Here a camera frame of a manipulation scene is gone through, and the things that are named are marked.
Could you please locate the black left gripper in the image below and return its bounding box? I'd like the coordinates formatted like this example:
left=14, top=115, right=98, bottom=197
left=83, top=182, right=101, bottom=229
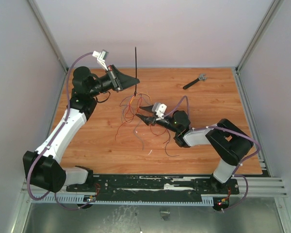
left=89, top=65, right=140, bottom=97

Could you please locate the black zip tie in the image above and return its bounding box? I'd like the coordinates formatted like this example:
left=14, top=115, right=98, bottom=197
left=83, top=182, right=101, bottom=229
left=134, top=46, right=138, bottom=97

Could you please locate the yellow wire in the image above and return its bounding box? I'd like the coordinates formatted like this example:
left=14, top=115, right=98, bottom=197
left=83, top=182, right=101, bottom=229
left=126, top=93, right=152, bottom=114

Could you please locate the red wire tangle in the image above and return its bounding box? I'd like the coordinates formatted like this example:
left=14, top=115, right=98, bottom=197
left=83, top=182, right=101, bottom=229
left=114, top=93, right=173, bottom=146

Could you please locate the purple dark wire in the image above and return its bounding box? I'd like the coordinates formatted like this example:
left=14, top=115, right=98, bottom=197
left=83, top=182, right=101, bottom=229
left=164, top=135, right=180, bottom=157

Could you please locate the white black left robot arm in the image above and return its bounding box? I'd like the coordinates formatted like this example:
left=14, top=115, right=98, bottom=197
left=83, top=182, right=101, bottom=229
left=23, top=65, right=140, bottom=193

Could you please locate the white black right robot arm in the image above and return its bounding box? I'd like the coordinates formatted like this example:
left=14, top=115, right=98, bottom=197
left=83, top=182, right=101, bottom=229
left=135, top=103, right=254, bottom=193

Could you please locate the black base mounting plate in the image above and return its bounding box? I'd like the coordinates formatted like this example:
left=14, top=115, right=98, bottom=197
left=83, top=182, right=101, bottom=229
left=66, top=174, right=240, bottom=201

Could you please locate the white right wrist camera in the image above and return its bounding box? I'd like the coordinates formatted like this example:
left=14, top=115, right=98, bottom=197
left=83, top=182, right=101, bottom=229
left=151, top=102, right=167, bottom=120

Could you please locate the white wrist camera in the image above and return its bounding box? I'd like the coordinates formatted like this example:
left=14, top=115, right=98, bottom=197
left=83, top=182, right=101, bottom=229
left=92, top=50, right=109, bottom=71
left=151, top=102, right=167, bottom=120

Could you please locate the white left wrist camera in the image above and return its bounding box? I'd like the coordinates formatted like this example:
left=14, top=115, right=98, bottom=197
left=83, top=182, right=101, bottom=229
left=92, top=50, right=109, bottom=71

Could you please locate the adjustable wrench black handle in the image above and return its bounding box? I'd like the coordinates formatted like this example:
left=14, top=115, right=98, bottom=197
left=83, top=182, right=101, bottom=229
left=183, top=73, right=207, bottom=90

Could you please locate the grey slotted cable duct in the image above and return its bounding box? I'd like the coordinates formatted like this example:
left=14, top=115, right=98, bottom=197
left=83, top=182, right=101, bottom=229
left=33, top=194, right=214, bottom=208

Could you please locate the aluminium frame rail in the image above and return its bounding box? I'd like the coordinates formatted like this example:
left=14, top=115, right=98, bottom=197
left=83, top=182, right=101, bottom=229
left=235, top=177, right=288, bottom=198

